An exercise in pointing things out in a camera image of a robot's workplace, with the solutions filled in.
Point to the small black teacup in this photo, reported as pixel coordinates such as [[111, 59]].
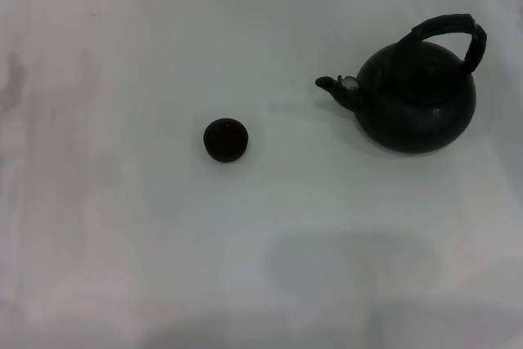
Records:
[[225, 140]]

